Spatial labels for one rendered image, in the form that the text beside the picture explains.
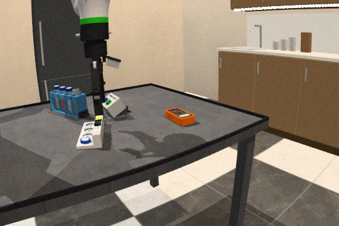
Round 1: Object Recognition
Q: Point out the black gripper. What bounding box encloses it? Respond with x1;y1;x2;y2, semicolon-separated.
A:
84;41;107;116

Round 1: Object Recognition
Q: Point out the white button panel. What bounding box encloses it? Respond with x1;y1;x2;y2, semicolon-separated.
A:
103;93;131;120

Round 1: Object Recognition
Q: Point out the black table edge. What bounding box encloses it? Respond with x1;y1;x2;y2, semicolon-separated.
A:
0;83;269;213

